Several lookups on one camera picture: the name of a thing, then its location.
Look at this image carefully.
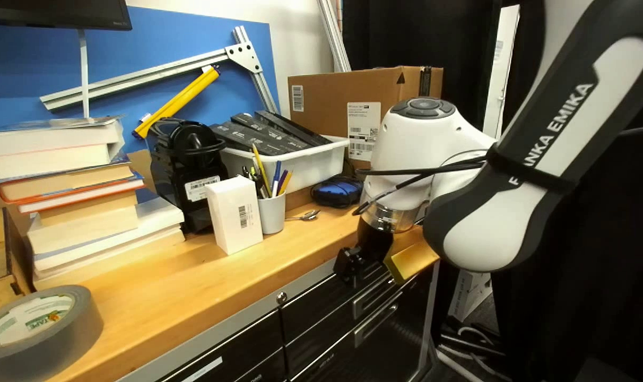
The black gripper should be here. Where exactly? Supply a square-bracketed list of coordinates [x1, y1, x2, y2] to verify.
[331, 217, 397, 284]

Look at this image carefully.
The black drawer cabinet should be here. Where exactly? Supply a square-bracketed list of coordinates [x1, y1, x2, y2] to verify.
[122, 261, 438, 382]

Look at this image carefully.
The blue and black pouch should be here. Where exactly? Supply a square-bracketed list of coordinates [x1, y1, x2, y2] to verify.
[311, 176, 365, 209]

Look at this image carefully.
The white pen cup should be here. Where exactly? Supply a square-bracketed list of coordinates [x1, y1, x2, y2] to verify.
[256, 190, 288, 237]

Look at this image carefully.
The white plastic bin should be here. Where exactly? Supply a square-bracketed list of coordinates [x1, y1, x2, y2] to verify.
[217, 133, 353, 195]

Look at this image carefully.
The blue pen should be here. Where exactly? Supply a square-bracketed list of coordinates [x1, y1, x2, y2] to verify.
[269, 158, 287, 200]

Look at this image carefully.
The small white box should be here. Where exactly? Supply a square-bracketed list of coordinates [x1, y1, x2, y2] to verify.
[205, 174, 266, 256]

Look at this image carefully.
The yellow pencil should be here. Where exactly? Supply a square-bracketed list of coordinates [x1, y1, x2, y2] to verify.
[250, 141, 275, 200]

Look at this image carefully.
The black flat box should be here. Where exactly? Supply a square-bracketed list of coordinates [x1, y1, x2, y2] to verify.
[211, 120, 275, 157]
[231, 113, 317, 150]
[256, 107, 333, 148]

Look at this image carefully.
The Amazon cardboard box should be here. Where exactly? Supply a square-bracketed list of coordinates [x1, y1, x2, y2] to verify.
[287, 63, 445, 174]

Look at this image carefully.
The black coffee machine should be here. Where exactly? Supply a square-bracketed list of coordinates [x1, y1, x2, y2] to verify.
[146, 116, 231, 235]

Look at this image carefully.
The stack of books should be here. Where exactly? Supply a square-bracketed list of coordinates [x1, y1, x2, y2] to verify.
[30, 195, 188, 279]

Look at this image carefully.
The leaning aluminium bar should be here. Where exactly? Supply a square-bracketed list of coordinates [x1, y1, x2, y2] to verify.
[317, 0, 355, 73]

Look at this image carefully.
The yellow spirit level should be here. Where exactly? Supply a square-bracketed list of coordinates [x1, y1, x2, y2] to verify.
[135, 63, 223, 141]

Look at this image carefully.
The white upright board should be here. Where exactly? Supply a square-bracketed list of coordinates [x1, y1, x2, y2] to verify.
[479, 2, 522, 139]

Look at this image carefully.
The black curtain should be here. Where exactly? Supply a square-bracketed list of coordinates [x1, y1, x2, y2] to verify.
[340, 0, 643, 382]

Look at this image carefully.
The cream book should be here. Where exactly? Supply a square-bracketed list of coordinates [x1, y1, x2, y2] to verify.
[24, 189, 143, 256]

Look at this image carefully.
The red edged book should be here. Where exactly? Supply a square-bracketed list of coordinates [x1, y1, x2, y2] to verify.
[15, 176, 149, 217]

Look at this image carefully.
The brown cover book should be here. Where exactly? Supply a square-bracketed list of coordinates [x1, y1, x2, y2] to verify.
[0, 160, 136, 203]

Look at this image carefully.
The thick white book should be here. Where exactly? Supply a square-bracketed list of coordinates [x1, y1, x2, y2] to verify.
[0, 115, 128, 185]

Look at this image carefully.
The silver monitor pole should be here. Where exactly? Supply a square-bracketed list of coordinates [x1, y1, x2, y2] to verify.
[76, 28, 94, 120]

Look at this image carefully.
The black monitor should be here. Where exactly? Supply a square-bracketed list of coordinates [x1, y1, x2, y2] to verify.
[0, 0, 135, 32]

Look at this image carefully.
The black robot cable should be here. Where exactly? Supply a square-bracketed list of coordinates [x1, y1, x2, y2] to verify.
[351, 146, 508, 217]

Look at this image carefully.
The aluminium profile frame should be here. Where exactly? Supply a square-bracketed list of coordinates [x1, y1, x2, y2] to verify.
[38, 25, 281, 116]

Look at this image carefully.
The grey duct tape roll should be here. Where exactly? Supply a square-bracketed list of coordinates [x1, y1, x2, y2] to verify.
[0, 282, 107, 382]

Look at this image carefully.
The blue wall board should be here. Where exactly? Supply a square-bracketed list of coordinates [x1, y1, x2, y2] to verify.
[0, 4, 281, 195]

